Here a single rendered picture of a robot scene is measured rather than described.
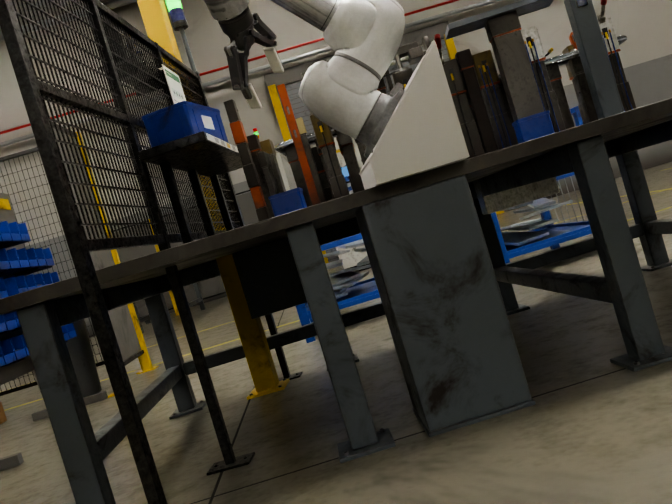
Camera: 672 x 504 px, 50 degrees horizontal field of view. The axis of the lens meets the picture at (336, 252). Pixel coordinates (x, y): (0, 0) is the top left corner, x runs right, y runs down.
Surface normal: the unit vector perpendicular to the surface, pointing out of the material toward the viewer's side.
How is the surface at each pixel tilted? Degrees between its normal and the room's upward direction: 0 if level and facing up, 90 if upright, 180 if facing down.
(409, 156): 90
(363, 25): 95
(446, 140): 90
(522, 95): 90
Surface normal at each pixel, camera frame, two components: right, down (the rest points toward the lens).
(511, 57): -0.07, 0.04
